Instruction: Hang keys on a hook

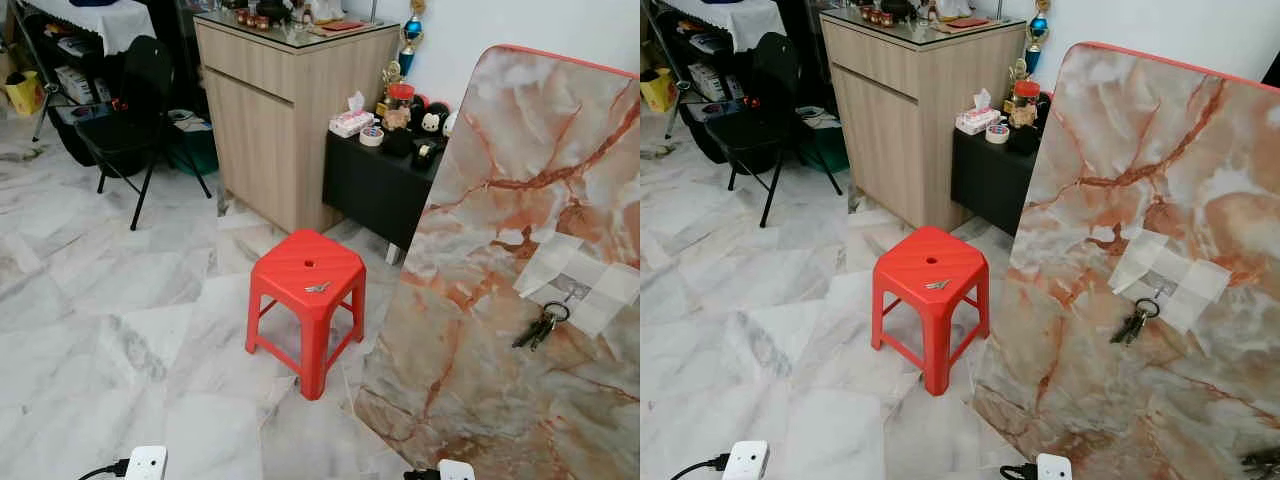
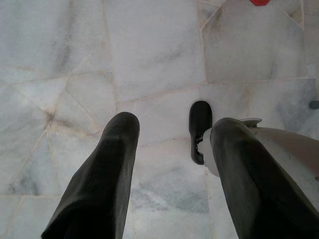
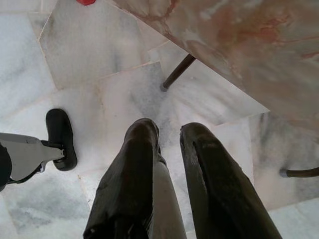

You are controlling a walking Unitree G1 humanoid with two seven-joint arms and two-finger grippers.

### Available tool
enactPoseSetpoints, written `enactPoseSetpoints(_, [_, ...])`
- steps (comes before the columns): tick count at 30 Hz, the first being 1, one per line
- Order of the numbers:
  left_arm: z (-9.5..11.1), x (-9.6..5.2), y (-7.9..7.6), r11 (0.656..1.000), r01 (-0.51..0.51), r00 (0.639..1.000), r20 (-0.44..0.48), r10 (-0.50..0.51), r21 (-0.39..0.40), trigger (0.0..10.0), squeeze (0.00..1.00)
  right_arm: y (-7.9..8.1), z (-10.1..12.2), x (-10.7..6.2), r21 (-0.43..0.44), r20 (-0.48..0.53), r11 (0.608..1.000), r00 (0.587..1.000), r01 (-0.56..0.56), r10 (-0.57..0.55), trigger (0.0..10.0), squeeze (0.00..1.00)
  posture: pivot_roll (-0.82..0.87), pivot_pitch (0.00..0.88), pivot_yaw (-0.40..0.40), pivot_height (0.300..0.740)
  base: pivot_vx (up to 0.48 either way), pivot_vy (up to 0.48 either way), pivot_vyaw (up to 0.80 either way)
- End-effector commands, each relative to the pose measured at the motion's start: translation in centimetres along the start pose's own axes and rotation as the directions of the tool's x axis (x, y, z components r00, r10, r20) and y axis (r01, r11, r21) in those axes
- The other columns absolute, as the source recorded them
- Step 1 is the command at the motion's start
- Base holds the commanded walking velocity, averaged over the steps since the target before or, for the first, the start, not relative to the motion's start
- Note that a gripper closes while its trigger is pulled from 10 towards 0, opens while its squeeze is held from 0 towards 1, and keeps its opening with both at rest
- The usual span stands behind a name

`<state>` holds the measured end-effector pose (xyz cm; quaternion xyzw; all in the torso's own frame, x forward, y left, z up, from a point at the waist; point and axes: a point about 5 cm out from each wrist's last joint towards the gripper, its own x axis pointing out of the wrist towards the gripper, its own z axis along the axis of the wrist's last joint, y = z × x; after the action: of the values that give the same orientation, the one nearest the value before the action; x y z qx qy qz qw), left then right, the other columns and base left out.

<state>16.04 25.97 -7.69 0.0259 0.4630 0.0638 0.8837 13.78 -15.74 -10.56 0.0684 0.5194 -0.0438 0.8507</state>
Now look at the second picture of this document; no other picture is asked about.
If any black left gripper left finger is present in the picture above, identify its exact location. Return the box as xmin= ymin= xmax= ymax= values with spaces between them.
xmin=41 ymin=111 xmax=141 ymax=239

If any black left robot foot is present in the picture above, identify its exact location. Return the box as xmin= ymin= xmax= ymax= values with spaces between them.
xmin=188 ymin=100 xmax=213 ymax=165

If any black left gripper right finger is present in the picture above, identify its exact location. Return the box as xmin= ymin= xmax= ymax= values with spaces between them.
xmin=210 ymin=118 xmax=319 ymax=239

